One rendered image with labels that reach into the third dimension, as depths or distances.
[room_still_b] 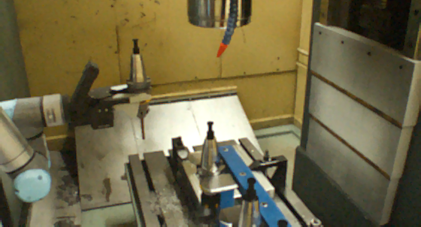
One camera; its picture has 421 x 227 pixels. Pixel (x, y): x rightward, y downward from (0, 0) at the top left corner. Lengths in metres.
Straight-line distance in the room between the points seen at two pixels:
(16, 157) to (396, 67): 0.92
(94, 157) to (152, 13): 0.75
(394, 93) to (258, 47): 1.21
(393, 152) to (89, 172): 1.30
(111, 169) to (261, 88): 0.97
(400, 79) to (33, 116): 0.90
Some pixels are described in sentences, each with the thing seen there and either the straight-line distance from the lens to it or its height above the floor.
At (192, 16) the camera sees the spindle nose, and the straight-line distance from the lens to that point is 0.94.
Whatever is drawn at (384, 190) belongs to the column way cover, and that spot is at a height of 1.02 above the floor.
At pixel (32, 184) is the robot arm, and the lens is 0.88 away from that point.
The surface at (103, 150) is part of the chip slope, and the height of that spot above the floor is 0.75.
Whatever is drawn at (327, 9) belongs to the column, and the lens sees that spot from 1.34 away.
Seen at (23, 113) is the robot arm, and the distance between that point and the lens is 0.97.
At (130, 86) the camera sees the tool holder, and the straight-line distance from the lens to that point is 0.96.
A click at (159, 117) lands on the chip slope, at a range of 2.05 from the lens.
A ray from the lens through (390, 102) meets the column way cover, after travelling 1.11.
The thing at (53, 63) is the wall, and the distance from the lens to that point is 2.01.
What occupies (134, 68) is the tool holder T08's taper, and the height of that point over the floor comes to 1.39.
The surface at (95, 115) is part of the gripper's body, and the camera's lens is 0.96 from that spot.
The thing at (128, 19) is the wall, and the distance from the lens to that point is 1.97.
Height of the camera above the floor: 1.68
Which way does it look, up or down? 24 degrees down
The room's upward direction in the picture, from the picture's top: straight up
